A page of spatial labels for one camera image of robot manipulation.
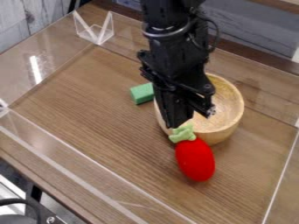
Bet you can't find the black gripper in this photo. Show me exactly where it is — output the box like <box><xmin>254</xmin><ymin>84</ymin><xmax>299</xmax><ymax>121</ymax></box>
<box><xmin>138</xmin><ymin>17</ymin><xmax>220</xmax><ymax>129</ymax></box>

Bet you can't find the wooden bowl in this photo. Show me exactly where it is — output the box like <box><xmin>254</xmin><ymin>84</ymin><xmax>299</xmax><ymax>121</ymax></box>
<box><xmin>154</xmin><ymin>73</ymin><xmax>246</xmax><ymax>147</ymax></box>

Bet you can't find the red plush strawberry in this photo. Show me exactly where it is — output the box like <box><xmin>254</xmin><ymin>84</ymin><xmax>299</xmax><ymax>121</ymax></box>
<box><xmin>168</xmin><ymin>124</ymin><xmax>215</xmax><ymax>181</ymax></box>

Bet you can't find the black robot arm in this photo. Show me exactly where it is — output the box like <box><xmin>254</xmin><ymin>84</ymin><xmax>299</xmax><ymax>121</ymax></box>
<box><xmin>136</xmin><ymin>0</ymin><xmax>216</xmax><ymax>129</ymax></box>

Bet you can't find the green block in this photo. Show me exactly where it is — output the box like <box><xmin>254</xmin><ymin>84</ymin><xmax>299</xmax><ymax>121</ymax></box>
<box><xmin>130</xmin><ymin>83</ymin><xmax>155</xmax><ymax>105</ymax></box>

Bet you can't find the clear acrylic corner bracket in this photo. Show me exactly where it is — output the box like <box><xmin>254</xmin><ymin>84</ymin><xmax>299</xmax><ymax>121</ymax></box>
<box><xmin>72</xmin><ymin>11</ymin><xmax>115</xmax><ymax>46</ymax></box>

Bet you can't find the black table leg bracket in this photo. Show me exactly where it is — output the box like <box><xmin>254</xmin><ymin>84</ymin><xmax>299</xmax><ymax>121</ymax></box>
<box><xmin>25</xmin><ymin>184</ymin><xmax>67</xmax><ymax>224</ymax></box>

